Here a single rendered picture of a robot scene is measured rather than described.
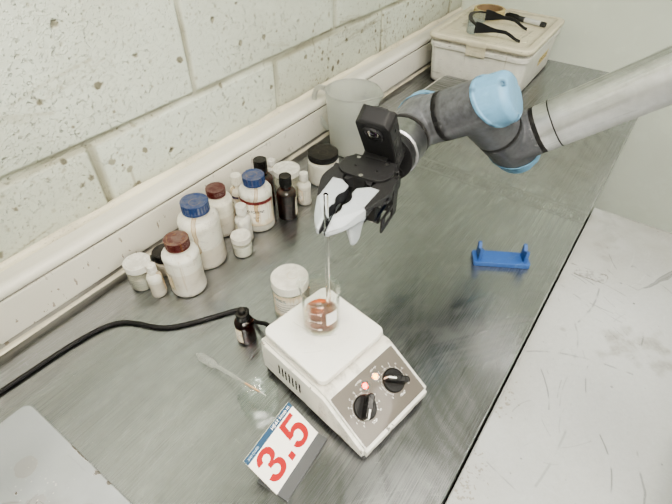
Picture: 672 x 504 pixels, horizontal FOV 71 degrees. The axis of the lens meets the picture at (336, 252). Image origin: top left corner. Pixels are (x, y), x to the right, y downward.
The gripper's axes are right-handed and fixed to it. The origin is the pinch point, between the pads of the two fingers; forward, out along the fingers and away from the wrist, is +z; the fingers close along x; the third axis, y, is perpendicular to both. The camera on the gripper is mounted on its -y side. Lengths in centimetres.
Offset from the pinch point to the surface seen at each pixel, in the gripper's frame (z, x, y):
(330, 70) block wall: -68, 36, 14
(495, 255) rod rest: -32.3, -17.2, 25.5
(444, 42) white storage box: -106, 17, 16
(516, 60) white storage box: -102, -4, 16
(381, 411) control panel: 7.3, -11.2, 21.8
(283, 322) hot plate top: 3.8, 5.2, 17.0
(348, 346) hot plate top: 3.4, -4.5, 17.0
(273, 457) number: 18.2, -1.7, 23.1
